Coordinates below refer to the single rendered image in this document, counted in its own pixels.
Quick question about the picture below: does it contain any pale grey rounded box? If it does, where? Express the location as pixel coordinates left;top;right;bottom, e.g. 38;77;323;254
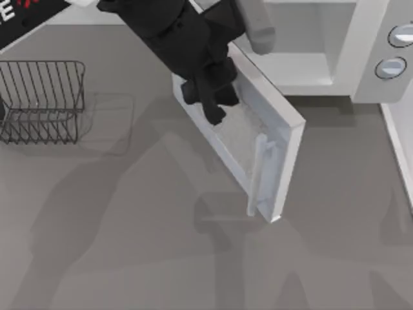
237;0;276;55

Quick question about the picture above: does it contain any pale microwave door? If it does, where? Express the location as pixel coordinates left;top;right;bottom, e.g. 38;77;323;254
172;43;307;224

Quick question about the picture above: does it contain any dark wire basket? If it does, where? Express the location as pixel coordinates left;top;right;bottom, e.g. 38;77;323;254
0;59;86;145

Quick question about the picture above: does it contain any pale microwave oven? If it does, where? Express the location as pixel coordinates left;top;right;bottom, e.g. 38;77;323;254
190;0;413;105

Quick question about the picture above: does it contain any grey microwave knob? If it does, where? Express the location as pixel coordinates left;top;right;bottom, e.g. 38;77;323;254
374;57;408;79
387;23;413;48

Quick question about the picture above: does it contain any pale microwave door handle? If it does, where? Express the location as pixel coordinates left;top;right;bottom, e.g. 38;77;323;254
246;133;277;218

